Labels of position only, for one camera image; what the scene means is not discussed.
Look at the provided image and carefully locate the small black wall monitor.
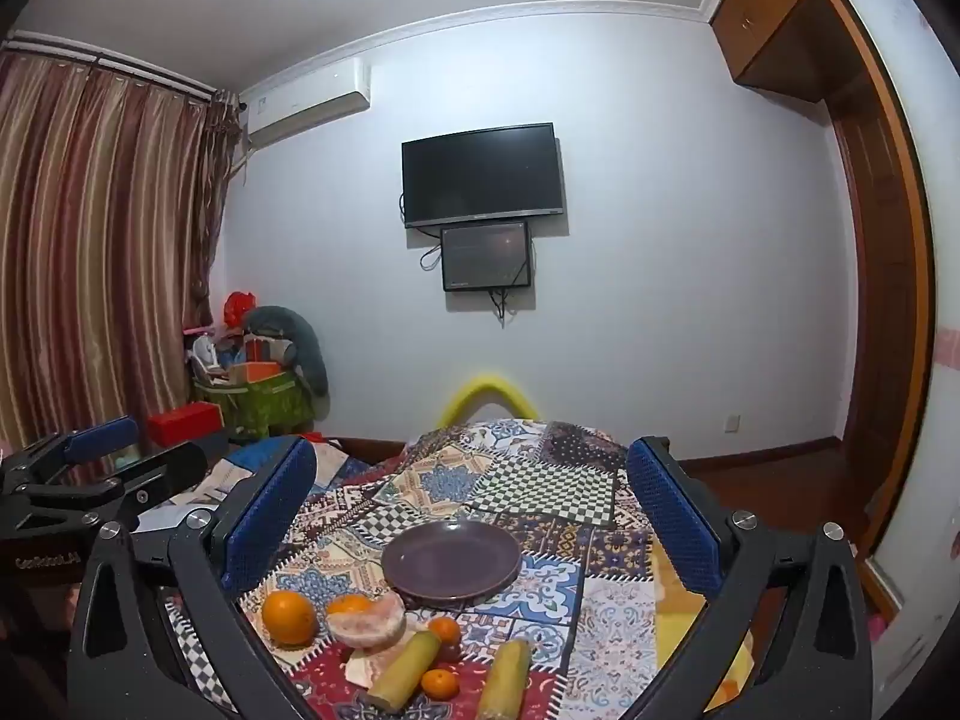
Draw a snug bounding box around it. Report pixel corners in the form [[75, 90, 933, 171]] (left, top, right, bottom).
[[440, 220, 533, 292]]

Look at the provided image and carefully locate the white air conditioner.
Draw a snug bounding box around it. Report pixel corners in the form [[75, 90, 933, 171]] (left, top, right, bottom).
[[244, 60, 372, 149]]

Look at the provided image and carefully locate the white curtain rail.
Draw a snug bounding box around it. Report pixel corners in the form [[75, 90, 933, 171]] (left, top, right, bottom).
[[0, 30, 230, 102]]

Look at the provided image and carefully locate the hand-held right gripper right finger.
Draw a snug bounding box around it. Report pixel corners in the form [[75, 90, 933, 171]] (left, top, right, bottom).
[[625, 435, 875, 720]]

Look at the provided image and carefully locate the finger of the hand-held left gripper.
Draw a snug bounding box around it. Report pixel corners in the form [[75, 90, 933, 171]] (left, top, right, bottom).
[[4, 416, 141, 492], [15, 441, 209, 535]]

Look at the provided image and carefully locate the green storage box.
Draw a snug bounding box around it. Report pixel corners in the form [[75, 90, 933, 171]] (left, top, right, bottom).
[[191, 367, 317, 442]]

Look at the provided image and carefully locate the yellow foam tube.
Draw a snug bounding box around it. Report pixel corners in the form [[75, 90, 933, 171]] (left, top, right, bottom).
[[439, 371, 538, 428]]

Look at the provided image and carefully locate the patchwork printed blanket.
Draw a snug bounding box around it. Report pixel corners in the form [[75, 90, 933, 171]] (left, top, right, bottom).
[[157, 418, 755, 720]]

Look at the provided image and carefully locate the grey plush toy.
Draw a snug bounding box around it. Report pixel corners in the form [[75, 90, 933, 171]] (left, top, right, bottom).
[[244, 305, 331, 400]]

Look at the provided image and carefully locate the yellow fleece blanket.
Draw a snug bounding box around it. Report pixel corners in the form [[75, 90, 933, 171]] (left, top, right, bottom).
[[649, 532, 755, 713]]

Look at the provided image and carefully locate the wooden overhead cabinet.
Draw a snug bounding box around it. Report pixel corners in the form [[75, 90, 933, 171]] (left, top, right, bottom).
[[709, 0, 860, 102]]

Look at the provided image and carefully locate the red rectangular box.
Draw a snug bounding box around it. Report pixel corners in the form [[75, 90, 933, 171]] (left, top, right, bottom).
[[148, 403, 226, 446]]

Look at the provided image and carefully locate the purple round plate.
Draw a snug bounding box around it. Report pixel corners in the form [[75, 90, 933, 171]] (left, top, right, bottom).
[[381, 521, 523, 601]]

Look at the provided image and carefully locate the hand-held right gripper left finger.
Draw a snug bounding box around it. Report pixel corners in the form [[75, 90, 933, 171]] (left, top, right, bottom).
[[66, 435, 320, 720]]

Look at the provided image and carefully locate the striped brown curtain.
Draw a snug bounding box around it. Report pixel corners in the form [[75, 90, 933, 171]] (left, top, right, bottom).
[[0, 52, 250, 466]]

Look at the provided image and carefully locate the yellow-green corn cob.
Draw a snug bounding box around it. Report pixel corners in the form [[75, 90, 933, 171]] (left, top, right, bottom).
[[365, 630, 440, 713]]

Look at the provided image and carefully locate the wooden wardrobe frame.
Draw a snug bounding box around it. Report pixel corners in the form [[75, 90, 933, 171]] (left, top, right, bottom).
[[817, 0, 938, 616]]

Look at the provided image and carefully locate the wall-mounted black television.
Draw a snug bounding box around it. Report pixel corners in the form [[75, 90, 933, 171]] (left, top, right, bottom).
[[401, 122, 565, 230]]

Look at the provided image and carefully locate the large peeled pomelo piece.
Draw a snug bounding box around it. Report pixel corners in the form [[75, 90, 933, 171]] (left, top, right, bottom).
[[327, 591, 407, 650]]

